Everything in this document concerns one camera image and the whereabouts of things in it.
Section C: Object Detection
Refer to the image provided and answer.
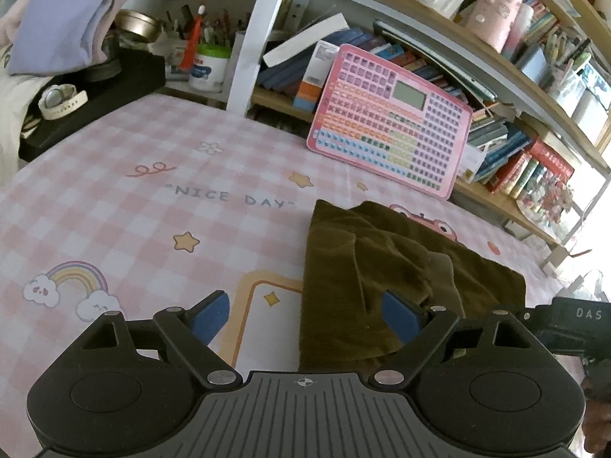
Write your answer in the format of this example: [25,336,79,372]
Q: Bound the dark olive brown garment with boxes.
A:
[299,200,526,375]

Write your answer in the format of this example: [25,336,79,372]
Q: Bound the person right hand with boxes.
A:
[581,365,610,457]

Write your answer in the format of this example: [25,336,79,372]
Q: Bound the white smartwatch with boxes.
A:
[38,84,88,121]

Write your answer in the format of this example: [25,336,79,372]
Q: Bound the white orange box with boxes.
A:
[293,40,340,113]

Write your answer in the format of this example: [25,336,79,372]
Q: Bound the red thick dictionary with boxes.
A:
[527,137,575,183]

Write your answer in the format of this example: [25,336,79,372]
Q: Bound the metal round tin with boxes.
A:
[115,10,162,44]

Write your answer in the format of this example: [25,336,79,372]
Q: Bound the white leaning book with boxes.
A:
[262,13,349,67]

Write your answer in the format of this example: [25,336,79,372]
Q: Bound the white wooden bookshelf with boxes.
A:
[114,0,611,268]

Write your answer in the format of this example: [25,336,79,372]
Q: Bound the white pen holder cup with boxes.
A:
[189,44,231,93]

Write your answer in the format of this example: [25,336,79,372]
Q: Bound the lavender folded clothes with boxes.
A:
[1,0,128,77]

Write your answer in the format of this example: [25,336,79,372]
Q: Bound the pink cylindrical container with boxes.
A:
[466,0,523,53]

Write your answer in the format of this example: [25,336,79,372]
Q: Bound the pink checkered desk mat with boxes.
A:
[1,94,560,457]

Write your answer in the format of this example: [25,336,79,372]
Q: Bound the black box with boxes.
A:
[19,48,166,161]

